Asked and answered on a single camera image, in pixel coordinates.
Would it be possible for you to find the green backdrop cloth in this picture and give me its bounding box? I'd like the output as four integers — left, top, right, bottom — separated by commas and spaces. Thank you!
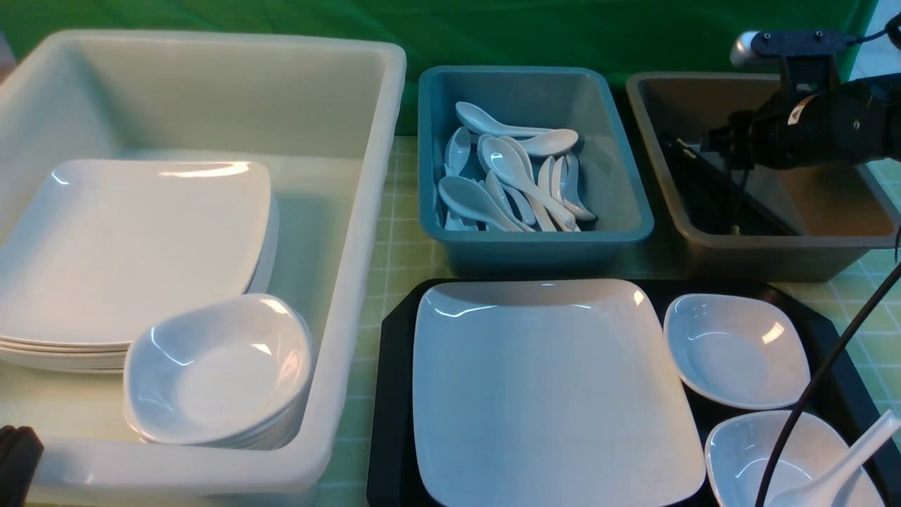
1, 1, 876, 135

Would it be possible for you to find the grey-brown plastic chopstick bin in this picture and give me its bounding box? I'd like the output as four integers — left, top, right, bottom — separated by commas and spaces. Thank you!
626, 72, 899, 282

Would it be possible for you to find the large white square plate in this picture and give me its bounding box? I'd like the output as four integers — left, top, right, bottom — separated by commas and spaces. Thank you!
412, 279, 707, 506

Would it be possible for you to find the white small bowl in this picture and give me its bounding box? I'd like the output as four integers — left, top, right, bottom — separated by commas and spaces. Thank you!
705, 410, 849, 506

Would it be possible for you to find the stack of white bowls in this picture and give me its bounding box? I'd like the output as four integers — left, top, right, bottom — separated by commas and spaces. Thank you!
123, 293, 317, 451

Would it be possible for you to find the bundle of black chopsticks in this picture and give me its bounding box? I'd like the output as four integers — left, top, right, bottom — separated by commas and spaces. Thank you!
657, 134, 800, 237

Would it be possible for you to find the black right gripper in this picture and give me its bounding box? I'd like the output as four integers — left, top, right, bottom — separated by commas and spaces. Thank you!
700, 74, 900, 170

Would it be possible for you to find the white spoon top of bin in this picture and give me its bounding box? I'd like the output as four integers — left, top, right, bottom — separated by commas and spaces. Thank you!
455, 101, 553, 138

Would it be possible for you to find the teal plastic spoon bin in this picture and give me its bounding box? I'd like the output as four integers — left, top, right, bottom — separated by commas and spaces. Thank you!
417, 66, 655, 279

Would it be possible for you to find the white spoon far left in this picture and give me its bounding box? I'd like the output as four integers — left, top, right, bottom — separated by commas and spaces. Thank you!
444, 126, 471, 176

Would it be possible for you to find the black plastic serving tray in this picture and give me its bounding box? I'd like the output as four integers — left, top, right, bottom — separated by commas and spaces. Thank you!
366, 278, 878, 506

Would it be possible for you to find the white shallow sauce dish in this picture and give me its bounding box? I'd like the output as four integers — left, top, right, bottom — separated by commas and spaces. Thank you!
663, 293, 812, 411

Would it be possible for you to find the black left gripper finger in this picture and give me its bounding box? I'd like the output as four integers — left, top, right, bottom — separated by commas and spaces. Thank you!
1, 425, 44, 506

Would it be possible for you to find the white ceramic soup spoon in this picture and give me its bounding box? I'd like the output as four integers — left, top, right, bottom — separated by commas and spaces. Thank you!
766, 411, 900, 506

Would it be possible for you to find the white spoon centre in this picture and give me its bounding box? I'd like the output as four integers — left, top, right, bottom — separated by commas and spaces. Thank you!
481, 136, 576, 228

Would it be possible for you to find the black cable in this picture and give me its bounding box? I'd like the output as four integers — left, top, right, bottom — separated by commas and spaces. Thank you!
755, 14, 901, 507

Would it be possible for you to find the large white plastic tub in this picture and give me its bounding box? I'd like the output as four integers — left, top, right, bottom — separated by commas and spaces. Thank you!
2, 30, 406, 506

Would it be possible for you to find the white spoon upper right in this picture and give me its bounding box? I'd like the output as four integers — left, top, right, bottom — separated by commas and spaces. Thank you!
517, 129, 579, 158

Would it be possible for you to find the stack of white square plates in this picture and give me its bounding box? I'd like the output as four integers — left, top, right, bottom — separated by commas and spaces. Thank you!
1, 158, 273, 373

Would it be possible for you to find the white spoon front left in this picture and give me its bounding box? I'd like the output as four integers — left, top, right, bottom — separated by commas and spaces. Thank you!
438, 176, 524, 233

